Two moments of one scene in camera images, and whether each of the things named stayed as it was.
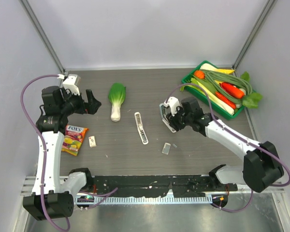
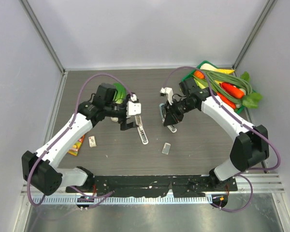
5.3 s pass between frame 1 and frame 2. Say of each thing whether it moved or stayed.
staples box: stayed
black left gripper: moved
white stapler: stayed
